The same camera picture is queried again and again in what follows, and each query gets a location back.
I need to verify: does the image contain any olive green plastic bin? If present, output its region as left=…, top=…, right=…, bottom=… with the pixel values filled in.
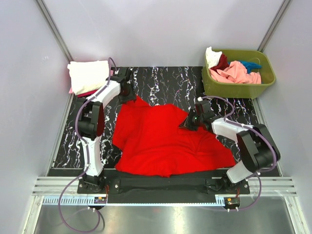
left=202, top=47, right=276, bottom=99

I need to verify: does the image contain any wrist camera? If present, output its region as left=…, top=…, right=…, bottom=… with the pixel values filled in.
left=114, top=67, right=133, bottom=82
left=195, top=97, right=213, bottom=115

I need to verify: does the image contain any aluminium frame rail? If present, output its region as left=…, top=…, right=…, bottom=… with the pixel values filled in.
left=33, top=176, right=297, bottom=196

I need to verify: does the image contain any blue t shirt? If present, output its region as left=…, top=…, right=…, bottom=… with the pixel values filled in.
left=239, top=60, right=262, bottom=74

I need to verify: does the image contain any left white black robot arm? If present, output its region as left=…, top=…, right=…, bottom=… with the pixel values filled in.
left=75, top=68, right=136, bottom=193

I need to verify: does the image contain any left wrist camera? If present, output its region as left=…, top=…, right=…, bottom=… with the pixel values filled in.
left=114, top=67, right=133, bottom=82

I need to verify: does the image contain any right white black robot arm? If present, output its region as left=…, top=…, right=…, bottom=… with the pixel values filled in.
left=179, top=100, right=280, bottom=193

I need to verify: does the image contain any white cloth in bin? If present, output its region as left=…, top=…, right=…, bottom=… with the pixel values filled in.
left=205, top=46, right=222, bottom=69

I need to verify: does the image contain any dark red t shirt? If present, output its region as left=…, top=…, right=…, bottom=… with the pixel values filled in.
left=211, top=54, right=229, bottom=72

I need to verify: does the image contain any folded white t shirt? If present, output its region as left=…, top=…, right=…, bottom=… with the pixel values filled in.
left=67, top=60, right=110, bottom=96

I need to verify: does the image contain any light pink t shirt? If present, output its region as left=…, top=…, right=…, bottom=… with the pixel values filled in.
left=209, top=61, right=262, bottom=84

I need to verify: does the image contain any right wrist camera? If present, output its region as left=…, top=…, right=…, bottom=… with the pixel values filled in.
left=195, top=97, right=213, bottom=115

